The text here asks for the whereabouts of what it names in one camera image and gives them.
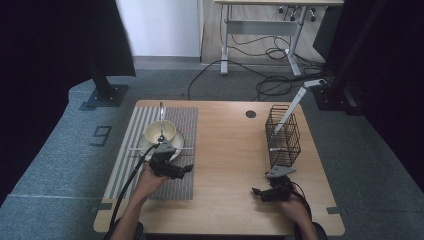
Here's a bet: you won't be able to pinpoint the white plate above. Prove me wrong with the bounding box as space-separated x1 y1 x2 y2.
137 128 185 161

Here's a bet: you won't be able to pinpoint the office chair casters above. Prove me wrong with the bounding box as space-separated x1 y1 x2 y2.
278 4 318 23

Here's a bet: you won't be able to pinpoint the black stand with base plate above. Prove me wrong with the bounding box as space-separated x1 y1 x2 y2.
79 56 129 111

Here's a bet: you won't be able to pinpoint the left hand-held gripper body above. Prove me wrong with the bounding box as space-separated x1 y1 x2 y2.
148 141 185 180

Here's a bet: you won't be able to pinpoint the dark curtain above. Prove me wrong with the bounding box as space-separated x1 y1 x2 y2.
0 0 137 201
333 0 424 188

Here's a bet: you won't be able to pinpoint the long black floor cable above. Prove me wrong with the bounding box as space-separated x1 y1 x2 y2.
187 59 268 101

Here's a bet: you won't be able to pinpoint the grey striped woven placemat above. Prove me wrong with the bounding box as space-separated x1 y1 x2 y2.
103 106 199 201

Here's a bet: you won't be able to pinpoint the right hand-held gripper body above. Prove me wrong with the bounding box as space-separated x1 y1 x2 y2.
261 165 297 203

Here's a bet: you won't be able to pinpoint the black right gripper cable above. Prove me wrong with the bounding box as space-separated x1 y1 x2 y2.
288 181 314 223

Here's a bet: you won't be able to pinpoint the person's left hand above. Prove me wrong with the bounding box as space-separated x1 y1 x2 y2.
134 163 170 200

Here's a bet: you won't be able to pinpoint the person's right knee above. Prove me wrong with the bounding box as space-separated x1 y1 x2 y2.
311 221 330 240

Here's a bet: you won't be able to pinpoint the black floor cable bundle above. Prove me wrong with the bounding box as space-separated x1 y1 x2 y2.
253 53 334 103

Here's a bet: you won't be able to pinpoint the white long-handled utensil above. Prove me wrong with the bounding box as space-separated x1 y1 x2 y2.
269 78 328 139

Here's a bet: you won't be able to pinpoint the black metal stand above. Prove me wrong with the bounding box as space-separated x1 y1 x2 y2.
313 0 388 116

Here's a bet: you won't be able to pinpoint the grey tape strip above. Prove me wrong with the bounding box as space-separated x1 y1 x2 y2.
90 202 114 214

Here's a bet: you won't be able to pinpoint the black wire basket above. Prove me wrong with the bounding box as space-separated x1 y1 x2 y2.
264 104 302 168

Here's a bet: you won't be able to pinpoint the cream bowl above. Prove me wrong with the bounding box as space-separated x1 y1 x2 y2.
143 119 178 147

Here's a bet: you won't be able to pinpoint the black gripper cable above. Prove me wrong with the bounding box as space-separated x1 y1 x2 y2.
108 143 160 234
288 181 314 223

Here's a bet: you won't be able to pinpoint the metal spoon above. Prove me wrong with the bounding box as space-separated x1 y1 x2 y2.
157 101 167 144

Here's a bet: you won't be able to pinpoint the black box under desk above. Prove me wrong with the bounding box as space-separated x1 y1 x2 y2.
313 4 344 61

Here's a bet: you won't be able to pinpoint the black cables under desk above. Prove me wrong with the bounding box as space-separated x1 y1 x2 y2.
229 33 291 61

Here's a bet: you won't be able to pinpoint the person's right hand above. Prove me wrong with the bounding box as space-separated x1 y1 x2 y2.
279 195 312 224

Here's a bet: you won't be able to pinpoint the white frame desk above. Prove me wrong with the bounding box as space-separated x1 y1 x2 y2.
213 0 344 77

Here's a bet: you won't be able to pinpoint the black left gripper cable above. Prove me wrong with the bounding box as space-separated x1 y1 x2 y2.
108 143 160 234

